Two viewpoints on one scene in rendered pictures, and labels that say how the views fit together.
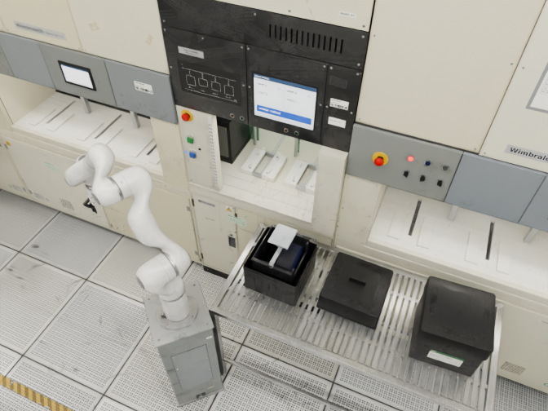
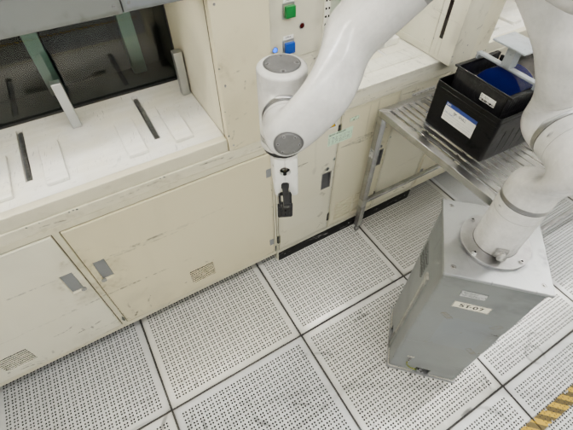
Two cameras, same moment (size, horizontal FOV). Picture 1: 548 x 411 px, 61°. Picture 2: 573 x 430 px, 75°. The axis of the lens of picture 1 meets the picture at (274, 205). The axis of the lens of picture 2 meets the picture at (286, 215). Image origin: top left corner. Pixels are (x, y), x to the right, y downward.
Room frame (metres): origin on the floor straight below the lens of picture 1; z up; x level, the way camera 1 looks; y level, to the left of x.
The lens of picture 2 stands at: (1.22, 1.30, 1.63)
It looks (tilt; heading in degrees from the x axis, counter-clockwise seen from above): 50 degrees down; 307
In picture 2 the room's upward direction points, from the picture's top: straight up
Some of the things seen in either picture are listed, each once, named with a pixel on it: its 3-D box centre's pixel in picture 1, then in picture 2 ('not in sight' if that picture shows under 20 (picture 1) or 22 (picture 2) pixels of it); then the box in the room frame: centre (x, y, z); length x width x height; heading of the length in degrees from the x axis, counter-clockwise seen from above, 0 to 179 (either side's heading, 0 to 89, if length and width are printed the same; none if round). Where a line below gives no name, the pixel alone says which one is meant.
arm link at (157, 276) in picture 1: (161, 279); (560, 172); (1.10, 0.47, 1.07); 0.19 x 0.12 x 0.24; 132
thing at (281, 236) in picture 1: (280, 255); (496, 89); (1.34, -0.04, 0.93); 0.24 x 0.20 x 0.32; 156
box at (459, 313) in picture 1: (450, 326); not in sight; (1.00, -0.78, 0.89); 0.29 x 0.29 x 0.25; 71
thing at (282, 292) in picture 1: (280, 265); (486, 108); (1.34, -0.04, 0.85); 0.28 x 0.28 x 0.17; 66
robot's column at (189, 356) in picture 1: (187, 347); (448, 303); (1.12, 0.45, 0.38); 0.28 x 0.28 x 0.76; 22
